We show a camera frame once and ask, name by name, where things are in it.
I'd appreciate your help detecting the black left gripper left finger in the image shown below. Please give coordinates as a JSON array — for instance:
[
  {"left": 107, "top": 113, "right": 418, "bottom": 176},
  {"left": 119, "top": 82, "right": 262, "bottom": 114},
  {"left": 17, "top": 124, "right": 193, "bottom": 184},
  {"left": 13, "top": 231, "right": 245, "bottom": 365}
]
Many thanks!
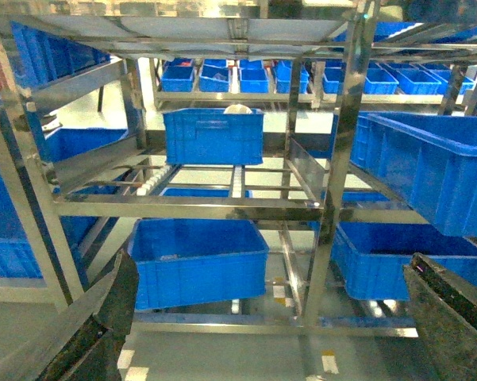
[{"left": 37, "top": 249, "right": 139, "bottom": 380}]

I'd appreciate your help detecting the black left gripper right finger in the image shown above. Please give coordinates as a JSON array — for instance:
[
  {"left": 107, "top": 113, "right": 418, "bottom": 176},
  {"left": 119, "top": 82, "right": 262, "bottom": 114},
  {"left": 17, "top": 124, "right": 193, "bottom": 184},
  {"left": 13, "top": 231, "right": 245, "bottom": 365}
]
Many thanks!
[{"left": 403, "top": 252, "right": 477, "bottom": 380}]

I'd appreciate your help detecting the stainless steel roller shelf rack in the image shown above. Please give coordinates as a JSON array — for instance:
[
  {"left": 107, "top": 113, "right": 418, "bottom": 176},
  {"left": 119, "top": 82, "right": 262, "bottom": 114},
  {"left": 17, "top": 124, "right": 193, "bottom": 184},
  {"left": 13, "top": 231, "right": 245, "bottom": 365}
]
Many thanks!
[{"left": 0, "top": 0, "right": 477, "bottom": 338}]

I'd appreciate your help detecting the blue crate lower right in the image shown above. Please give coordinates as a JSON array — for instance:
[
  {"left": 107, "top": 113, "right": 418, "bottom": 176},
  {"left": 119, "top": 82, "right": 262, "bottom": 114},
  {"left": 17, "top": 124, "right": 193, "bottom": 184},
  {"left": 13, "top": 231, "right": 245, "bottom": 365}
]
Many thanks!
[{"left": 331, "top": 222, "right": 477, "bottom": 301}]

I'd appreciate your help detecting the blue crate lower centre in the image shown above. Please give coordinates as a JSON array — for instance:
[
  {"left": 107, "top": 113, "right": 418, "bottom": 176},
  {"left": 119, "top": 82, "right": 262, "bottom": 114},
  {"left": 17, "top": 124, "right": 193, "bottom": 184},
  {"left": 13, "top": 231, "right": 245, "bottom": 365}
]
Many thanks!
[{"left": 128, "top": 218, "right": 269, "bottom": 311}]

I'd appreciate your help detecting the large blue crate left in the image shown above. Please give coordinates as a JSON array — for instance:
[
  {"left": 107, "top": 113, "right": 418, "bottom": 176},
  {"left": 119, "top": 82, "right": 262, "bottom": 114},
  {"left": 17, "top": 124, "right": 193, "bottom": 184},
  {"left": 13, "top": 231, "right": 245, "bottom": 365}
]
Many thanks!
[{"left": 0, "top": 128, "right": 127, "bottom": 279}]

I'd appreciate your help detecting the blue crate far right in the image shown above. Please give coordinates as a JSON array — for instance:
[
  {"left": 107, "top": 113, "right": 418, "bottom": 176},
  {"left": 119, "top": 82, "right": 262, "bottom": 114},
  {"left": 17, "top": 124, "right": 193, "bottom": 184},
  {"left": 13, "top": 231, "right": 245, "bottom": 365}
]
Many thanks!
[{"left": 351, "top": 112, "right": 477, "bottom": 237}]

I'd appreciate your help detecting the blue crate on rollers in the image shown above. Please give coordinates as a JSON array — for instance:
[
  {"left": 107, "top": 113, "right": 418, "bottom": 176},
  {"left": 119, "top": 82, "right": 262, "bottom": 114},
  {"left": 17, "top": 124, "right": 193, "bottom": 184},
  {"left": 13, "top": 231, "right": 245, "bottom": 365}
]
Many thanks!
[{"left": 163, "top": 108, "right": 264, "bottom": 165}]

